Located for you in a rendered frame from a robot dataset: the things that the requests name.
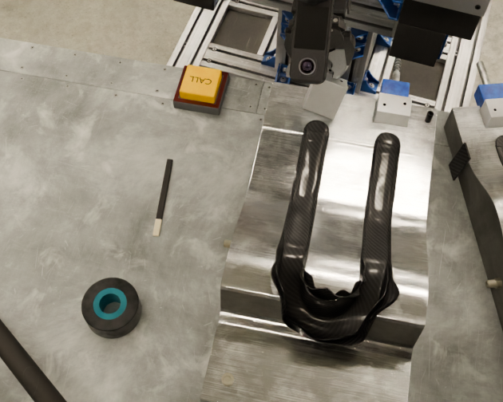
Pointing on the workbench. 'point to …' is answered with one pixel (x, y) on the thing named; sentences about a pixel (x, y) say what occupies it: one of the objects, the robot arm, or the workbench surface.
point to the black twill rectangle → (459, 161)
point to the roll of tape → (130, 298)
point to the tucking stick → (162, 198)
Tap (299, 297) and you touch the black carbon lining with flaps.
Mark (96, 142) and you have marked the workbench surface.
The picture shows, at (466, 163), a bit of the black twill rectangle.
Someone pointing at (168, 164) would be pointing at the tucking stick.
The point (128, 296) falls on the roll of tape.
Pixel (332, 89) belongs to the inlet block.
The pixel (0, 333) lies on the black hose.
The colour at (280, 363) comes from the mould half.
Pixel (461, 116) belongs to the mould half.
